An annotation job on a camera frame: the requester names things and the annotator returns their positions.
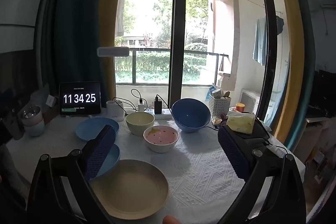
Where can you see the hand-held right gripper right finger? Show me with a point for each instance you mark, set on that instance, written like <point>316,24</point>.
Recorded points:
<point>233,153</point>

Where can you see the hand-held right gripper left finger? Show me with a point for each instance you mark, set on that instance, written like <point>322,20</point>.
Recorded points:
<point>101,150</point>

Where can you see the light blue plate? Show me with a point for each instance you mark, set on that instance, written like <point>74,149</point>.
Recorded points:
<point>112,161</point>

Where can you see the cream bowl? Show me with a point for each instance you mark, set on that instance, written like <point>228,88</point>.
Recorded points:
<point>139,127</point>

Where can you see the large blue bowl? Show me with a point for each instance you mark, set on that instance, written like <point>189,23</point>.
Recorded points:
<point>191,113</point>

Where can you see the pink speckled bowl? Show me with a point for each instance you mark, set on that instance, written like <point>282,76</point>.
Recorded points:
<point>160,137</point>

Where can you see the person's right hand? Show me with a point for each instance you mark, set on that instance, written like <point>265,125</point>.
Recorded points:
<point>171,220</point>

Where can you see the pale blue cup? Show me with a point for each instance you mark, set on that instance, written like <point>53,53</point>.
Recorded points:
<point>35,130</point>

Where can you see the yellow tissue pack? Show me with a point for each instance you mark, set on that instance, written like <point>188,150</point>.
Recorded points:
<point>240,123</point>

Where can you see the dark grey cloth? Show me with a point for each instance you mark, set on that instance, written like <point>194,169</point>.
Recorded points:
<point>258,134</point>

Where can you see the white textured tablecloth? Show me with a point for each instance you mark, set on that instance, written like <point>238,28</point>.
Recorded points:
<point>199,169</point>

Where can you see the yellow-lid can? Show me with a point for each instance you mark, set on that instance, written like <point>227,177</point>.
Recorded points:
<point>240,107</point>

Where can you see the small white box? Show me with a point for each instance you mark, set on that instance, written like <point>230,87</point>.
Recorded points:
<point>51,100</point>

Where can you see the white lattice basket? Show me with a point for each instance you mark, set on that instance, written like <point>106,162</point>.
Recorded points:
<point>220,106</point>

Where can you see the beige plate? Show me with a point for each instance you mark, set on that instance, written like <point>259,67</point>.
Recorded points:
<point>136,187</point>

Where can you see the white air conditioner unit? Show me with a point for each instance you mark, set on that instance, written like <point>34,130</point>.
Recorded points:
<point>249,102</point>

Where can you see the black tablet clock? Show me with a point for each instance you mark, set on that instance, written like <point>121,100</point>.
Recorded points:
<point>78,98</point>

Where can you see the brown wooden utensil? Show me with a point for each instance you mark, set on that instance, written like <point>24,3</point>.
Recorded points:
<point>226,94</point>

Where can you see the white charger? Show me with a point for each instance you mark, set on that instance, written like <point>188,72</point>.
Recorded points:
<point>141,106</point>

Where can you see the blue tissue pack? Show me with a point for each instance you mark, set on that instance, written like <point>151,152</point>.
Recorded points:
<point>216,93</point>

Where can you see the blue plastic bag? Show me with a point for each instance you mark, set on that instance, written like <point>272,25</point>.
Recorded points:
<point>209,95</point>

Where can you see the white power strip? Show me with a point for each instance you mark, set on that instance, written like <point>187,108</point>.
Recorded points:
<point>163,116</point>

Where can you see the black charger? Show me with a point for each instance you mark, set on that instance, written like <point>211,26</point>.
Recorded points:
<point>158,107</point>

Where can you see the cardboard box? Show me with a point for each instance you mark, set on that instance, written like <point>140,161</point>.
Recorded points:
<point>225,81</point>

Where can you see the black monitor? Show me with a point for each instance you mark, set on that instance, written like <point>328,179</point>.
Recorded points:
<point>324,92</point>

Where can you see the teal curtain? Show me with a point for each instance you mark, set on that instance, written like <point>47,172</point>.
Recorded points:
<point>308,69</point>
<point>71,29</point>

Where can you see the yellow curtain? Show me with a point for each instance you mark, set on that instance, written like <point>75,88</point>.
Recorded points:
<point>110,16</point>
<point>291,56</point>

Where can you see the balcony railing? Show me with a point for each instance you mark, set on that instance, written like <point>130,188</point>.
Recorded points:
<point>157,50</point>

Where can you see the light blue hanging shirt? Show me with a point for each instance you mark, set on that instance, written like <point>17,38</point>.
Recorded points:
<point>260,40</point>

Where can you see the grey hanging cloth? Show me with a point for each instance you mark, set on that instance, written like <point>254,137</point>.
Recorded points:
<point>120,20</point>

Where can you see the teal hanging shirt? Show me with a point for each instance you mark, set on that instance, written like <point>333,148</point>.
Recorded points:
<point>279,24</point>

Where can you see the dark sliding door frame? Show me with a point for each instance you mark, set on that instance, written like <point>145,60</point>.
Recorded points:
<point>178,29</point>

